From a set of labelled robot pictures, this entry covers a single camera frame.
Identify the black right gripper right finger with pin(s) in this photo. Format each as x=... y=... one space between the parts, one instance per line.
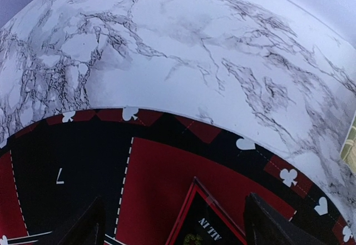
x=265 y=225

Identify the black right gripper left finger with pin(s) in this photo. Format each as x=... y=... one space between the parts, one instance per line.
x=86 y=227

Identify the black triangular all-in marker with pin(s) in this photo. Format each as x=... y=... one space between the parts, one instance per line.
x=202 y=220

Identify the round red black poker mat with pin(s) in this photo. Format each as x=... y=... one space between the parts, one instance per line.
x=142 y=164

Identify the woven bamboo tray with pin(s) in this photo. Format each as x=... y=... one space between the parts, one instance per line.
x=347 y=153

